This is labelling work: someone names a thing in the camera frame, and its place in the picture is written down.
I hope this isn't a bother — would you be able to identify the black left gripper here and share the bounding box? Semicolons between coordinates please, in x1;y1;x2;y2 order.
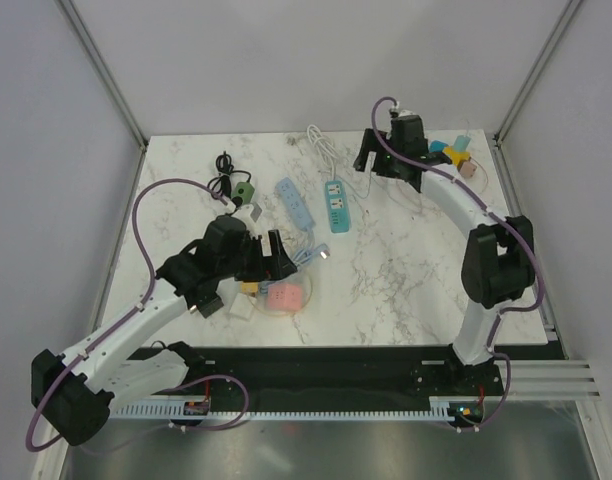
218;230;296;283

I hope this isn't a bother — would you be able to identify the pink cube socket adapter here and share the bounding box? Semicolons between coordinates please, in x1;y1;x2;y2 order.
266;283;303;312

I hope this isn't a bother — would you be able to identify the yellow charging cable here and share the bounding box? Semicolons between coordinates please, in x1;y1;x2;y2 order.
253;264;316;319

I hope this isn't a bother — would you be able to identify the yellow charger plug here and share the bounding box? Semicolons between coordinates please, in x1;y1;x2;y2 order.
240;282;260;296

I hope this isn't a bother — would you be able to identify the white charger block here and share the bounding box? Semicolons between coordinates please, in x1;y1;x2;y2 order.
228;293;256;321

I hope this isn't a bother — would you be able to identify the teal power strip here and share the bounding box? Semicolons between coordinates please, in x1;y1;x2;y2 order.
324;180;351;234

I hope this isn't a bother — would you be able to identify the light blue power strip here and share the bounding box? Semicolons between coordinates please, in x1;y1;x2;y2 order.
275;177;315;232

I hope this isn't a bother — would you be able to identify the black cube plug adapter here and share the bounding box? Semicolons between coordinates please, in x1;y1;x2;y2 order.
193;292;224;318

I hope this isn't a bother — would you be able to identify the green power strip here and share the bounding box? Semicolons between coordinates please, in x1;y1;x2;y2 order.
231;181;255;207

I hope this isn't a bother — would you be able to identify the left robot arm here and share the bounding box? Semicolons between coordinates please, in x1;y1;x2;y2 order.
30;215;297;446

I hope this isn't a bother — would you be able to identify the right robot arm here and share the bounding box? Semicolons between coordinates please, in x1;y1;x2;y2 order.
353;111;537;394

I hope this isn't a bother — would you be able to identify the blue plug adapter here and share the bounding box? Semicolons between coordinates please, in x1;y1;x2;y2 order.
429;140;448;155

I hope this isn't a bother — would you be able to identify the yellow cube socket hub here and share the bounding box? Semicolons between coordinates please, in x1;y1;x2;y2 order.
443;146;471;170

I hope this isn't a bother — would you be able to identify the light teal charger plug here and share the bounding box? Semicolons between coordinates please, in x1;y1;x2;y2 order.
453;134;471;152

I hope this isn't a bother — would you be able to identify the pink plug adapter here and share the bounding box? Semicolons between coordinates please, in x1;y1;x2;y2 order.
458;160;477;179

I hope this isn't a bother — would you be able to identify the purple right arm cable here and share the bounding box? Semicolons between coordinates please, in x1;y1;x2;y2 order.
369;96;546;434

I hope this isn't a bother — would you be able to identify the light blue power cord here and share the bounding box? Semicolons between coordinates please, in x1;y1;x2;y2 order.
290;227;332;269

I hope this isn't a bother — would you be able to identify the white power cord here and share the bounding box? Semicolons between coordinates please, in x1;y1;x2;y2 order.
305;124;342;182

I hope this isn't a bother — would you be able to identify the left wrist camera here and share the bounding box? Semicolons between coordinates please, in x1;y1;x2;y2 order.
230;202;262;231

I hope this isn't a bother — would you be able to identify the black power cord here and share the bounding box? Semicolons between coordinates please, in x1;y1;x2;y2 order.
206;152;252;200

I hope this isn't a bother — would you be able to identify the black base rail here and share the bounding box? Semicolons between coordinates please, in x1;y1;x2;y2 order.
168;342;504;414

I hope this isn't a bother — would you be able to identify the pink thin cable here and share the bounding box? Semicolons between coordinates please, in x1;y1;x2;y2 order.
375;158;490;212

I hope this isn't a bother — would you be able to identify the white slotted cable duct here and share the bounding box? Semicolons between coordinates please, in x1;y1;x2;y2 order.
110;396;481;423

